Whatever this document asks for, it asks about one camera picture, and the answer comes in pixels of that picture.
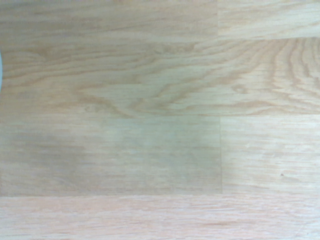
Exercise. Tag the translucent pitcher with blue lid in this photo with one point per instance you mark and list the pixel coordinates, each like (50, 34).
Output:
(0, 70)

